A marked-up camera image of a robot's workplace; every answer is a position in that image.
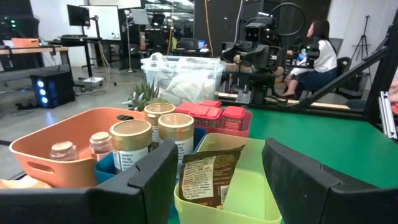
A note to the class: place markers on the white board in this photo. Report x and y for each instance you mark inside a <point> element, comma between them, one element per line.
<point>105,21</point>

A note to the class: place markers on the wooden work table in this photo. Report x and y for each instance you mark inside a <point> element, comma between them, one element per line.
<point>31,49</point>

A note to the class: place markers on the teal plastic bin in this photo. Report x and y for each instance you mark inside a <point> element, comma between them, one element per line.
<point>104,169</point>

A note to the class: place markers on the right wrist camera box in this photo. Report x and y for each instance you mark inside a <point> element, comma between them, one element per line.
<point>258,29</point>

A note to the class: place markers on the green table mat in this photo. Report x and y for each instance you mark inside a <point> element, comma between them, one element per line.
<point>311,140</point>

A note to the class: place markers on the black monitor on arm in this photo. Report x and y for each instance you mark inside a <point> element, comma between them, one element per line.
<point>77,15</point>

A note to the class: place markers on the black standing desk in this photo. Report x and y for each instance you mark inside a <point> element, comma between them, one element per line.
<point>74,38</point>

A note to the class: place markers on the clear plastic tub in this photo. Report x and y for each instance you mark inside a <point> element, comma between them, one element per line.
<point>186,67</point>

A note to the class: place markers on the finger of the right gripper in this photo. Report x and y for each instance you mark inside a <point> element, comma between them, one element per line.
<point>228,51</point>
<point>256,56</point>

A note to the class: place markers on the yellow cloth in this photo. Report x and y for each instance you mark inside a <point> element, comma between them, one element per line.
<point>21,183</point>

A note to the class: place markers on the black office chair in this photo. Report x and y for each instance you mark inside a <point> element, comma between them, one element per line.
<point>343,67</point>

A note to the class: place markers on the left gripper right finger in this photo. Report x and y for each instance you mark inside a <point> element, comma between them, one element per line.
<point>298,186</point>

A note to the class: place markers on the black tripod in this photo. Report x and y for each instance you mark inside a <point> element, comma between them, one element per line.
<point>366,28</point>

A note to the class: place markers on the black frame strut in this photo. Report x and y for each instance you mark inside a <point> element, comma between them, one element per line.
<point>342,76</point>

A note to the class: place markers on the black computer tower blue lights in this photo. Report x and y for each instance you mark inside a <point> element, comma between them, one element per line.
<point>51,88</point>

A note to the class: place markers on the black frame post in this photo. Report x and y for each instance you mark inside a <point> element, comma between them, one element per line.
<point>373,102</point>

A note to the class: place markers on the small glass jar cork lid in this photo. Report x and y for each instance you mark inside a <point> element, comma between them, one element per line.
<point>100,146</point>
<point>63,151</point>

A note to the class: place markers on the yellow-green plastic bin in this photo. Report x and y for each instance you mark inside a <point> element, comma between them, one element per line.
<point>248,186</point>

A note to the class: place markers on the orange box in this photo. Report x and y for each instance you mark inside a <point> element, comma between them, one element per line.
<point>25,43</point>

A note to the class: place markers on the silver aluminium extrusion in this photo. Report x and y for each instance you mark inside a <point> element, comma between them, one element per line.
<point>388,118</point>

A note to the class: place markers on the red lid smoked paprika tin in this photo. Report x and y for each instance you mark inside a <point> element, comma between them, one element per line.
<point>211,103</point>
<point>206,113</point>
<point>234,116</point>
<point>186,107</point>

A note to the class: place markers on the person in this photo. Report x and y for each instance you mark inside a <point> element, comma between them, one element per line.
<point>314,59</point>

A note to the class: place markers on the brown spice pouch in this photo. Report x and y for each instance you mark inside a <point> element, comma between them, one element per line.
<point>202,180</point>

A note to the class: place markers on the orange plastic bin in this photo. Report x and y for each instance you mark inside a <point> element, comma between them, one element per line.
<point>77,127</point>

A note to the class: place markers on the pink plastic bin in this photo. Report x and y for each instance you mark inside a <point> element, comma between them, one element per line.
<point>248,124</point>

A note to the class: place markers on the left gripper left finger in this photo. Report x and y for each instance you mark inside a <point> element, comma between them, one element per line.
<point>149,186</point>

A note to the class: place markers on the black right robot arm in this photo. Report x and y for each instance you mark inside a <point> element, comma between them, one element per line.
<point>261,87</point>

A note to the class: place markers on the green succulent plant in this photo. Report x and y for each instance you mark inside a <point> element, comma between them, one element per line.
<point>143,96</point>

